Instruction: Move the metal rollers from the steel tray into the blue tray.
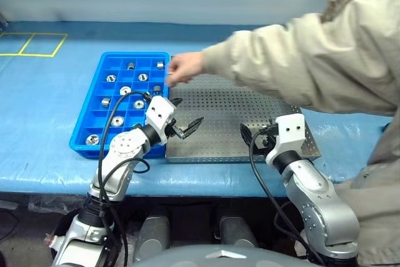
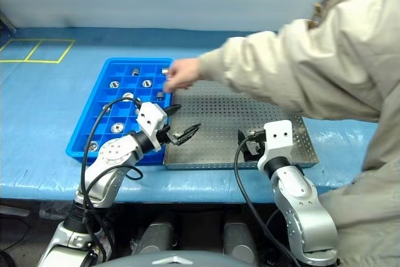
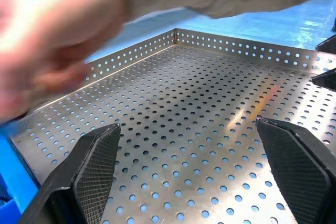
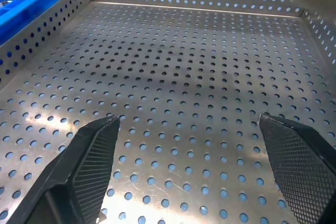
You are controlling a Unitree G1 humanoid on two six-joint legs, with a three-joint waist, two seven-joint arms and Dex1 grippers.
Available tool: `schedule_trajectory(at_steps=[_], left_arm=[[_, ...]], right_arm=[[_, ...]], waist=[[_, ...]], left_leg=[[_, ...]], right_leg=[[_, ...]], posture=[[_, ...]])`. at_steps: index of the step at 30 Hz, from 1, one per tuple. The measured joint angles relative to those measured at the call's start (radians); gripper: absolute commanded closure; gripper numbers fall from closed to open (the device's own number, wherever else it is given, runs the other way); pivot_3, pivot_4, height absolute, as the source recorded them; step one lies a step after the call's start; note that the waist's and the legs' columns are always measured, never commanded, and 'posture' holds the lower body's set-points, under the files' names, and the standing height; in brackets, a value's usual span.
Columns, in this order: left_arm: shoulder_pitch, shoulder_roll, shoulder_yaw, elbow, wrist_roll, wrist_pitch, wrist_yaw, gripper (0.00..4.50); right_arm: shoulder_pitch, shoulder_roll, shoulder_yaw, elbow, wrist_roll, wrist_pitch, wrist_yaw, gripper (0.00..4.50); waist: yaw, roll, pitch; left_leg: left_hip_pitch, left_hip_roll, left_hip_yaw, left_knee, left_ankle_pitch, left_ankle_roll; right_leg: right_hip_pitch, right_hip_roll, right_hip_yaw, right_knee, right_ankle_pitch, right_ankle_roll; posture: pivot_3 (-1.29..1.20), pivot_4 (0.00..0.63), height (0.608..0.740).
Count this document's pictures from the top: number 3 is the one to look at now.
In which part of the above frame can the blue compartment tray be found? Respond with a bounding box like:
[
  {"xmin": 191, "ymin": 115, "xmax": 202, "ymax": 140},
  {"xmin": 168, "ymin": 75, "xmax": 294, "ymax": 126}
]
[{"xmin": 0, "ymin": 123, "xmax": 40, "ymax": 224}]

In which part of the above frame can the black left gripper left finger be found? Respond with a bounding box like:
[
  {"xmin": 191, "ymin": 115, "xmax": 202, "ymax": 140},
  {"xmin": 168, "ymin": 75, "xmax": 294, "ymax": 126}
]
[{"xmin": 19, "ymin": 123, "xmax": 121, "ymax": 224}]

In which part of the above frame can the blue plastic table cover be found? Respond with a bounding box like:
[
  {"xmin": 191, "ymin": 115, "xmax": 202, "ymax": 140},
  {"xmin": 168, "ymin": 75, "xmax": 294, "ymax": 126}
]
[{"xmin": 83, "ymin": 0, "xmax": 336, "ymax": 63}]

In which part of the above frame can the perforated steel tray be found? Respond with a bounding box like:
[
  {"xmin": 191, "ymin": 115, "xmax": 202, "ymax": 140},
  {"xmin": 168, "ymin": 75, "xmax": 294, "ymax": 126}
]
[{"xmin": 9, "ymin": 27, "xmax": 336, "ymax": 224}]

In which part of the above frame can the person's bare hand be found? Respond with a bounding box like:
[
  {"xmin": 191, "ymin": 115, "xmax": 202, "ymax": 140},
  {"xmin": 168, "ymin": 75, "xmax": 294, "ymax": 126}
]
[{"xmin": 0, "ymin": 0, "xmax": 125, "ymax": 124}]

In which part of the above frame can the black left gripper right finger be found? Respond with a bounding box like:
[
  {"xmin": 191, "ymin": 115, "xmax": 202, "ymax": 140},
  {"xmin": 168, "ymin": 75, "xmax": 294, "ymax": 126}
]
[{"xmin": 255, "ymin": 115, "xmax": 336, "ymax": 224}]

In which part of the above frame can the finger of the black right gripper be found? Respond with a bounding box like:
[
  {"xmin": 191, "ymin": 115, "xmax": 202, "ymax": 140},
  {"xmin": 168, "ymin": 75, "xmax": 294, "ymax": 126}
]
[
  {"xmin": 311, "ymin": 68, "xmax": 336, "ymax": 94},
  {"xmin": 314, "ymin": 34, "xmax": 336, "ymax": 55}
]

